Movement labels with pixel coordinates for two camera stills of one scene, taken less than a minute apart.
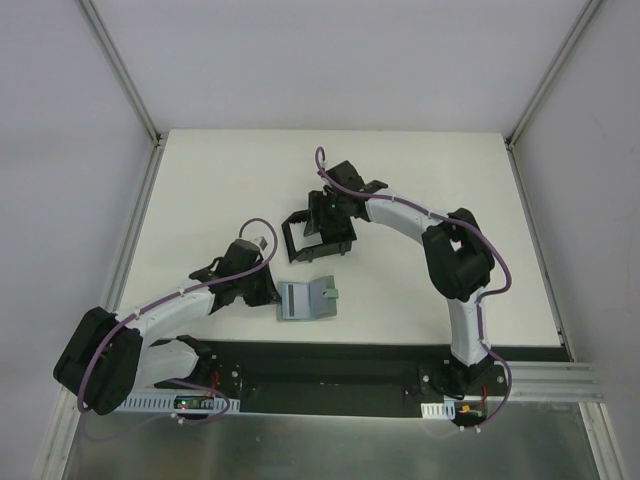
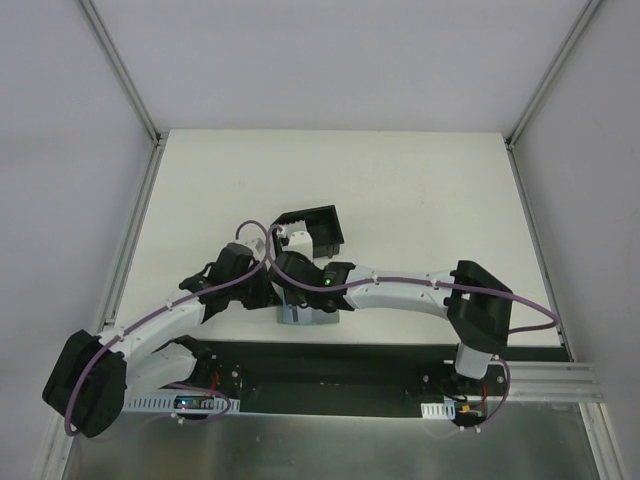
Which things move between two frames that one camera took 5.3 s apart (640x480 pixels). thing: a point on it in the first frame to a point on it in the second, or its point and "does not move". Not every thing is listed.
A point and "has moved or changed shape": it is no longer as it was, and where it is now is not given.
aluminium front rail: [554, 382] does not move
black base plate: [268, 377] does not move
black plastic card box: [321, 229] has moved or changed shape
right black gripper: [331, 226] to [310, 301]
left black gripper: [267, 288] does not move
